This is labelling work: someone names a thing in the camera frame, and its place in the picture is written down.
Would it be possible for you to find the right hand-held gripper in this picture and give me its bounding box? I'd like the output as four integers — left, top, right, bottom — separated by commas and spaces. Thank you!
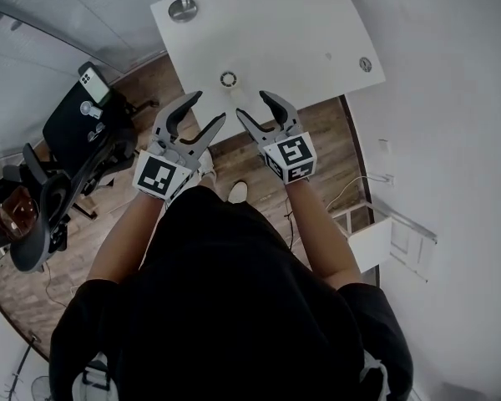
235, 89, 318, 185

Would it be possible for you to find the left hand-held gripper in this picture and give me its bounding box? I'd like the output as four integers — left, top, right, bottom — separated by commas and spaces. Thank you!
132, 90, 228, 203

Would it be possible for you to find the person's right forearm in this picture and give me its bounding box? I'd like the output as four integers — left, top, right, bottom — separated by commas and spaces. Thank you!
286, 177, 364, 286

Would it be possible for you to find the person's left forearm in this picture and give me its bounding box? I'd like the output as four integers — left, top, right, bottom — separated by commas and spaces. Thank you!
85, 188, 168, 284

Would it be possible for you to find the white desk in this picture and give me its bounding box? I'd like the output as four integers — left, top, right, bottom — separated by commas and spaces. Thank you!
149, 0, 387, 146

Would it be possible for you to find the person's left white shoe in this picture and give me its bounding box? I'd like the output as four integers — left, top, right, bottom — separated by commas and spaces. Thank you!
198, 148, 217, 191

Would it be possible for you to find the person's white shoe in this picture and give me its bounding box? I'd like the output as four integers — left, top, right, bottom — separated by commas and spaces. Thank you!
198, 148, 217, 191
227, 180, 250, 204

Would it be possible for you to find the person's right white shoe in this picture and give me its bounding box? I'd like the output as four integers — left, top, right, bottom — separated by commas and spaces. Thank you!
227, 180, 250, 204

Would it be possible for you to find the white smartphone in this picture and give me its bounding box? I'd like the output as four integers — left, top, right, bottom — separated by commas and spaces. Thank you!
78, 65, 112, 106

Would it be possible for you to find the round metal dish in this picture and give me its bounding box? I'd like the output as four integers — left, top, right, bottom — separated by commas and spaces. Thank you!
167, 0, 200, 23

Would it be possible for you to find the white folding chair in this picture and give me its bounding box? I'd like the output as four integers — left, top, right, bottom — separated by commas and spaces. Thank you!
331, 198, 439, 283

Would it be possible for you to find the person's black shirt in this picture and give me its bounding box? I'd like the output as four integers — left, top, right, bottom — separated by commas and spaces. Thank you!
49, 184, 414, 401

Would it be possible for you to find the brown translucent bag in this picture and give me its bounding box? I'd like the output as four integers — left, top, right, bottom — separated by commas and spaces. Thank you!
0, 185, 41, 241

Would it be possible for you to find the black tripod stand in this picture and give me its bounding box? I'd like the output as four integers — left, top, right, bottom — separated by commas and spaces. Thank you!
8, 334, 41, 401

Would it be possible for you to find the thin black dangling cable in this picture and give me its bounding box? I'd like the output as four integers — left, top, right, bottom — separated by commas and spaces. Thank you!
282, 210, 296, 251

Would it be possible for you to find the white power cable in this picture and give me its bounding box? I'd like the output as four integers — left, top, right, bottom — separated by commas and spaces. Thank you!
325, 175, 386, 213

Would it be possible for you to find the white backpack shoulder strap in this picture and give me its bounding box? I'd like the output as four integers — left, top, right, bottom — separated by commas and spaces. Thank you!
73, 351, 112, 401
358, 348, 389, 401

